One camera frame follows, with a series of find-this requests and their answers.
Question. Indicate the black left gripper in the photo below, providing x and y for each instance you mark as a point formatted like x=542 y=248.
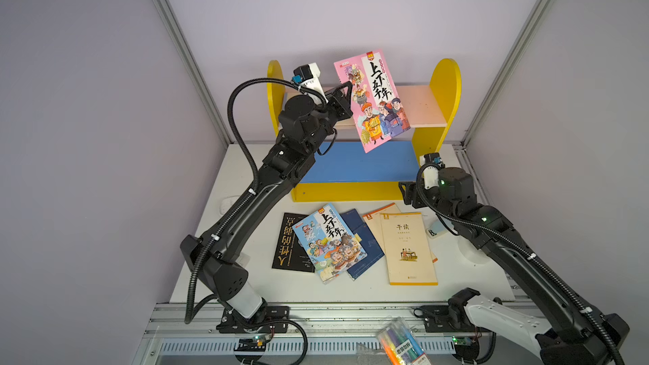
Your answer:
x=337 y=104

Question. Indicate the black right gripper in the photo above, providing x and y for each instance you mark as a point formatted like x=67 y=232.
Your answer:
x=411 y=194

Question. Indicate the beige book blue spine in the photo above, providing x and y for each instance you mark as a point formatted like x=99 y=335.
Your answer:
x=346 y=124

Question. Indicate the pink cartoon cover book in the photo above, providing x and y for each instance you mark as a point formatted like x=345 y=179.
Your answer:
x=379 y=114

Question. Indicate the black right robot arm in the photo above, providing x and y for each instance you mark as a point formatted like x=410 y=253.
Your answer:
x=571 y=331

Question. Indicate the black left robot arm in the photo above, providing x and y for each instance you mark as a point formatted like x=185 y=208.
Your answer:
x=307 y=120

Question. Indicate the beige book orange border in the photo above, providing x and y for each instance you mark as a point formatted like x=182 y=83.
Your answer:
x=377 y=212

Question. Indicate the light blue stapler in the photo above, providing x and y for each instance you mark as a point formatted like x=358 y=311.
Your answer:
x=441 y=227

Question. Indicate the yellow pink blue bookshelf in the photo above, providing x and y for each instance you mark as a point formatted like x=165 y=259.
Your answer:
x=348 y=173

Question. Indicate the beige book yellow border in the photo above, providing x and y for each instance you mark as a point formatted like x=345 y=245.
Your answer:
x=412 y=274

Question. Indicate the dark blue book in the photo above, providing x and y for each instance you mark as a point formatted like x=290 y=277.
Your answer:
x=374 y=252

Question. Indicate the clear tape roll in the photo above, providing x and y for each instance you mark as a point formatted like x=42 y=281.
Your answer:
x=471 y=253

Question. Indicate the blue cartoon cover book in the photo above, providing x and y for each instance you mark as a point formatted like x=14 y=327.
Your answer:
x=329 y=243

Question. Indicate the black book gold lettering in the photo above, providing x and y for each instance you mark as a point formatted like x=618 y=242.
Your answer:
x=289 y=253

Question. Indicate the pack of coloured markers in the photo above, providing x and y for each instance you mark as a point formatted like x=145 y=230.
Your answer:
x=400 y=345

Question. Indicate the small white alarm clock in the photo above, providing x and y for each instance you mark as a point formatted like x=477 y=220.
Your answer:
x=227 y=204

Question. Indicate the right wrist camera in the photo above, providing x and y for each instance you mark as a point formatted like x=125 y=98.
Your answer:
x=431 y=174

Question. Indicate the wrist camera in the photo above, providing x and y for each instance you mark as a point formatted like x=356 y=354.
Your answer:
x=431 y=174
x=306 y=77

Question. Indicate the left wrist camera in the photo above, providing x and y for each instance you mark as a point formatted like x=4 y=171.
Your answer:
x=306 y=77

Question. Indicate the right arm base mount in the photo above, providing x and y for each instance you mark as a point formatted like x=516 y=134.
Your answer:
x=446 y=317

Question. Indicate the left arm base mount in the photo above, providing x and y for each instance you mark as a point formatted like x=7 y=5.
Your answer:
x=255 y=333

